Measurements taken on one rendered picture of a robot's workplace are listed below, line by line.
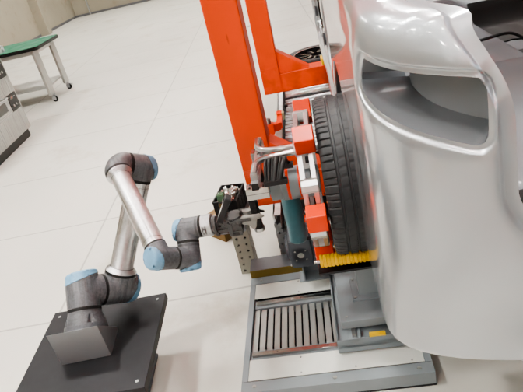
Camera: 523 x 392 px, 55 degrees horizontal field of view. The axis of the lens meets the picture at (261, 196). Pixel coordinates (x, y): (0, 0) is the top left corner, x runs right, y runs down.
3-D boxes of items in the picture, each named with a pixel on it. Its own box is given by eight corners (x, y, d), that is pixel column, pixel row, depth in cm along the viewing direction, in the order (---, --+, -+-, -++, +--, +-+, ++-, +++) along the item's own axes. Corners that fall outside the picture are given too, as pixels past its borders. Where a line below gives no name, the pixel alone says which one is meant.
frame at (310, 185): (333, 268, 202) (311, 145, 176) (317, 271, 203) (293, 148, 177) (324, 201, 249) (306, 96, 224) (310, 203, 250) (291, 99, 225)
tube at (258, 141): (300, 152, 209) (295, 127, 204) (254, 159, 211) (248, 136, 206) (299, 135, 224) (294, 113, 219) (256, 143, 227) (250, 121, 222)
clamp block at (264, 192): (270, 197, 196) (268, 186, 194) (247, 201, 197) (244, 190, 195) (271, 191, 200) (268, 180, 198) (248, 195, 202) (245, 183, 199)
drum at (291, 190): (323, 200, 210) (317, 170, 203) (272, 208, 213) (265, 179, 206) (321, 184, 222) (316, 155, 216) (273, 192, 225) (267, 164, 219)
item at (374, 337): (421, 344, 222) (419, 328, 218) (339, 355, 227) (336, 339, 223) (398, 274, 266) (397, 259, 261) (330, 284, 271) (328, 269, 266)
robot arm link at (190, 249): (170, 274, 203) (167, 243, 205) (194, 272, 210) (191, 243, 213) (184, 271, 196) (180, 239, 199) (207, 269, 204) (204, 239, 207)
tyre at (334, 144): (382, 103, 168) (360, 77, 229) (311, 116, 171) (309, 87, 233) (404, 277, 189) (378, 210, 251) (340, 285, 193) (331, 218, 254)
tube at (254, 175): (300, 173, 191) (296, 148, 186) (250, 181, 194) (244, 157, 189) (300, 154, 207) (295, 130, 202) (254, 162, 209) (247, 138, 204)
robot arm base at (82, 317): (55, 334, 222) (54, 312, 225) (78, 334, 241) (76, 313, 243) (95, 326, 220) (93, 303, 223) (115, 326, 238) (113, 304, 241)
